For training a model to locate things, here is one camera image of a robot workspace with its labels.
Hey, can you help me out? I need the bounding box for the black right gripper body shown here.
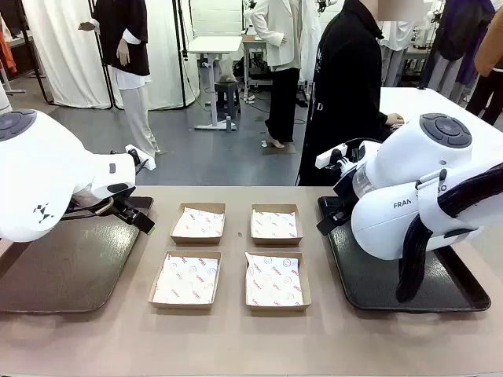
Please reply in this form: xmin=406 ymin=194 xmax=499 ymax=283
xmin=332 ymin=178 xmax=357 ymax=221

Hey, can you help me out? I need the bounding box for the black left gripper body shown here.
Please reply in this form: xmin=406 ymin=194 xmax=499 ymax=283
xmin=112 ymin=197 xmax=139 ymax=223

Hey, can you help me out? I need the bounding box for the kraft cardboard food box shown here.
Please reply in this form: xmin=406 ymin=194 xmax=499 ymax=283
xmin=148 ymin=250 xmax=223 ymax=310
xmin=244 ymin=251 xmax=312 ymax=313
xmin=250 ymin=203 xmax=304 ymax=247
xmin=169 ymin=202 xmax=227 ymax=246

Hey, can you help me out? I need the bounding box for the cardboard box with smile paper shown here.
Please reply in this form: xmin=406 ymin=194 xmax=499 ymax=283
xmin=152 ymin=253 xmax=220 ymax=306

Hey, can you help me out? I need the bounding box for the large black plastic tray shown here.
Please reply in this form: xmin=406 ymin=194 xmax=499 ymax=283
xmin=317 ymin=195 xmax=492 ymax=314

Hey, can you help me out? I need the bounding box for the person body in black clothing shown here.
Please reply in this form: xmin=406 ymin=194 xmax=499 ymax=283
xmin=296 ymin=0 xmax=394 ymax=187

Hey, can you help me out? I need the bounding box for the white work table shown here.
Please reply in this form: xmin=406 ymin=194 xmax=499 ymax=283
xmin=379 ymin=86 xmax=503 ymax=130

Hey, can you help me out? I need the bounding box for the white hanging coat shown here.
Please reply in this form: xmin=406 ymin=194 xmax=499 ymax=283
xmin=298 ymin=0 xmax=324 ymax=91

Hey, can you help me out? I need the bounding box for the dark plastic stool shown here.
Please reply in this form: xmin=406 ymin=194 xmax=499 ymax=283
xmin=214 ymin=80 xmax=241 ymax=119

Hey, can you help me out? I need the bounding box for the black light stand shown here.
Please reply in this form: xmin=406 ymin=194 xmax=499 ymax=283
xmin=172 ymin=0 xmax=190 ymax=109

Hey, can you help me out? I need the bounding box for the white backdrop curtain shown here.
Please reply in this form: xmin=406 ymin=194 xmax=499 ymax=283
xmin=21 ymin=0 xmax=201 ymax=110

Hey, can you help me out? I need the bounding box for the mannequin in white shirt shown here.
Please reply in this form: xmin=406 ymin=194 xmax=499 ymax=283
xmin=380 ymin=20 xmax=414 ymax=88

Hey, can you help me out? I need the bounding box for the mannequin in black top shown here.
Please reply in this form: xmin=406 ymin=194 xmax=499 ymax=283
xmin=77 ymin=0 xmax=162 ymax=158

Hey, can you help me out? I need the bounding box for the mannequin in white jacket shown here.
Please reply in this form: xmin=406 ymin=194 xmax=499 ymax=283
xmin=249 ymin=0 xmax=303 ymax=149

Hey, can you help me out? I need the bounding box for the white standing desk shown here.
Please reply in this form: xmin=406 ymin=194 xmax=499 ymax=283
xmin=187 ymin=35 xmax=244 ymax=133

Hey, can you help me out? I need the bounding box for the orange hanging garment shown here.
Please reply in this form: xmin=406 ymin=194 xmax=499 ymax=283
xmin=0 ymin=15 xmax=19 ymax=75

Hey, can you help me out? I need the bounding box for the person in brown top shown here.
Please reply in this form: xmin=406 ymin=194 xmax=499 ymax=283
xmin=465 ymin=11 xmax=503 ymax=126

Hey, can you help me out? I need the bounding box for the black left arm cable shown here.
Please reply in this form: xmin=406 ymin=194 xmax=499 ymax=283
xmin=64 ymin=196 xmax=117 ymax=219

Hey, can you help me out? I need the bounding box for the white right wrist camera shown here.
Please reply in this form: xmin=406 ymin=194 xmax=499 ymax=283
xmin=315 ymin=144 xmax=349 ymax=170

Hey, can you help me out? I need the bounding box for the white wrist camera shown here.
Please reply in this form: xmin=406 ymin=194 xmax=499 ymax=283
xmin=315 ymin=144 xmax=349 ymax=170
xmin=124 ymin=144 xmax=157 ymax=172

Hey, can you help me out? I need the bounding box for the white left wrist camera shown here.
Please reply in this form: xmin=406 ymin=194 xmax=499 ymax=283
xmin=124 ymin=144 xmax=157 ymax=172

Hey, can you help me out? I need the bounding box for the brown plastic tray with handles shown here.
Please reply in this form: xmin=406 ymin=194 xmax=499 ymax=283
xmin=0 ymin=195 xmax=155 ymax=315

